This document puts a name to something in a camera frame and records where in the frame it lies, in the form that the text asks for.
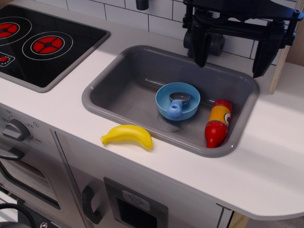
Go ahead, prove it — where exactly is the yellow toy banana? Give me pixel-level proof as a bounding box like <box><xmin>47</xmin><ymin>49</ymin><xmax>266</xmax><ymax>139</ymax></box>
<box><xmin>101</xmin><ymin>124</ymin><xmax>153</xmax><ymax>150</ymax></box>

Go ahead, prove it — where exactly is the grey oven door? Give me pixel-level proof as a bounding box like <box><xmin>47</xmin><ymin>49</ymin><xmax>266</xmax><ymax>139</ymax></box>
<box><xmin>0</xmin><ymin>136</ymin><xmax>69</xmax><ymax>228</ymax></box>

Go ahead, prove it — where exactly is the black toy stovetop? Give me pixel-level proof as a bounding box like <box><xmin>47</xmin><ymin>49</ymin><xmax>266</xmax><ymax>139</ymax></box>
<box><xmin>0</xmin><ymin>4</ymin><xmax>110</xmax><ymax>93</ymax></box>

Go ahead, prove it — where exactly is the red toy ketchup bottle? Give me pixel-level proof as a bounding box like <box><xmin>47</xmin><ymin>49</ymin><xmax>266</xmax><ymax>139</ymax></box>
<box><xmin>205</xmin><ymin>100</ymin><xmax>233</xmax><ymax>148</ymax></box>

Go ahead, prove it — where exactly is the grey oven knob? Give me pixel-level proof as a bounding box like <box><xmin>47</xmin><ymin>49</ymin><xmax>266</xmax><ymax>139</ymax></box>
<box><xmin>2</xmin><ymin>119</ymin><xmax>30</xmax><ymax>142</ymax></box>

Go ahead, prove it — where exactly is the light blue plastic bowl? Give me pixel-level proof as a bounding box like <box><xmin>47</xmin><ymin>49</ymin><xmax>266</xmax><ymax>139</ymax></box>
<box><xmin>155</xmin><ymin>82</ymin><xmax>200</xmax><ymax>121</ymax></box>

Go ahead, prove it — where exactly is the dark grey cabinet handle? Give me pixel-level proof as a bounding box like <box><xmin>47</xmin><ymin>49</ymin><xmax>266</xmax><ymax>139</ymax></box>
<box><xmin>81</xmin><ymin>186</ymin><xmax>103</xmax><ymax>225</ymax></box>

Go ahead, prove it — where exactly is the dark grey toy faucet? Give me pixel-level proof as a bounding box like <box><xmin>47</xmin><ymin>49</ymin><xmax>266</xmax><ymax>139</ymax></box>
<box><xmin>183</xmin><ymin>32</ymin><xmax>225</xmax><ymax>58</ymax></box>

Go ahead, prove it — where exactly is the black base plate with screw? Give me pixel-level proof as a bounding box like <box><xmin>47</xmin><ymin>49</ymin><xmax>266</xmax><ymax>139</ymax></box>
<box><xmin>17</xmin><ymin>199</ymin><xmax>60</xmax><ymax>228</ymax></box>

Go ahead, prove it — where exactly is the light wooden side post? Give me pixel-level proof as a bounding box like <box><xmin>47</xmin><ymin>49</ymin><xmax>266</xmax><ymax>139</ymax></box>
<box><xmin>268</xmin><ymin>22</ymin><xmax>300</xmax><ymax>95</ymax></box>

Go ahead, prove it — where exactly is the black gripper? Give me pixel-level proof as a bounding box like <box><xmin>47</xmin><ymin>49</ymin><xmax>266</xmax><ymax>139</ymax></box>
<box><xmin>182</xmin><ymin>0</ymin><xmax>304</xmax><ymax>78</ymax></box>

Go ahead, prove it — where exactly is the blue handled toy spoon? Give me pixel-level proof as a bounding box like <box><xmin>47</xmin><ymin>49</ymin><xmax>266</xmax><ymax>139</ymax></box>
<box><xmin>167</xmin><ymin>92</ymin><xmax>190</xmax><ymax>120</ymax></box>

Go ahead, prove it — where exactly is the grey dispenser panel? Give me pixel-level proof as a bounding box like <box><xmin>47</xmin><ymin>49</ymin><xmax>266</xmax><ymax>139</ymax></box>
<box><xmin>104</xmin><ymin>177</ymin><xmax>168</xmax><ymax>228</ymax></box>

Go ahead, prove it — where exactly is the grey plastic sink basin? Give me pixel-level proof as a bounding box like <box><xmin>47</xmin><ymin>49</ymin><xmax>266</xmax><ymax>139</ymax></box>
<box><xmin>82</xmin><ymin>46</ymin><xmax>259</xmax><ymax>158</ymax></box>

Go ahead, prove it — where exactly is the black braided cable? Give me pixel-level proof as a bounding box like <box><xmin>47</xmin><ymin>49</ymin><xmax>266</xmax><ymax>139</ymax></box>
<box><xmin>0</xmin><ymin>203</ymin><xmax>36</xmax><ymax>228</ymax></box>

